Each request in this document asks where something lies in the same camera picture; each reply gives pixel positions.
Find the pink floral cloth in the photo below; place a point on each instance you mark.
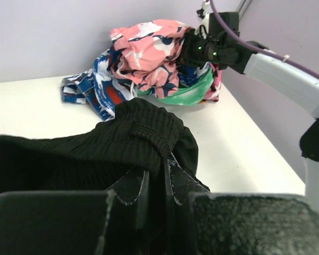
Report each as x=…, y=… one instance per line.
x=149, y=53

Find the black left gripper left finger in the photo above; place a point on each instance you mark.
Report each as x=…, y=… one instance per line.
x=77, y=222

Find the blue patterned cloth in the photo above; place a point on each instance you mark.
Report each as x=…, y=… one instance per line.
x=98, y=87

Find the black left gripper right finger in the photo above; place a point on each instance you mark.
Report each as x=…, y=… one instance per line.
x=202, y=222

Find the green cloth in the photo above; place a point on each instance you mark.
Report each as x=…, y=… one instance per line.
x=207, y=88

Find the black ribbed cloth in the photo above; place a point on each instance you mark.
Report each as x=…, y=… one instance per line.
x=141, y=136

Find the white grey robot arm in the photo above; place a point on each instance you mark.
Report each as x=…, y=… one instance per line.
x=290, y=79

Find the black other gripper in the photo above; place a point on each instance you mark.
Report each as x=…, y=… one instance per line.
x=210, y=42

